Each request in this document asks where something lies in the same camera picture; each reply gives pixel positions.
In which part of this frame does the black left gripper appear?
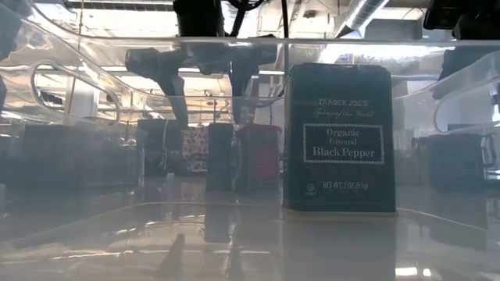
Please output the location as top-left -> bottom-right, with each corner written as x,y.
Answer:
124,0 -> 280,129

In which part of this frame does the red block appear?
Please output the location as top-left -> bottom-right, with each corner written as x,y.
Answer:
235,123 -> 283,193

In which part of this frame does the red patterned board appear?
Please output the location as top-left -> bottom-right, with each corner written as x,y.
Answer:
182,126 -> 210,173

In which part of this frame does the clear plastic bin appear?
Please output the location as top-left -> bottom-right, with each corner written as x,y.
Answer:
0,0 -> 500,281

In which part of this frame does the smoky grey plastic bin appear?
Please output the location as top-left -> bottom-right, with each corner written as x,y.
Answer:
21,123 -> 148,187

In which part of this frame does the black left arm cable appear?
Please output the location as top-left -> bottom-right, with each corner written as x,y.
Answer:
226,0 -> 291,98

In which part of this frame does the silver ventilation duct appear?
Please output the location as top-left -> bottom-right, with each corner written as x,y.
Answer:
334,0 -> 391,38

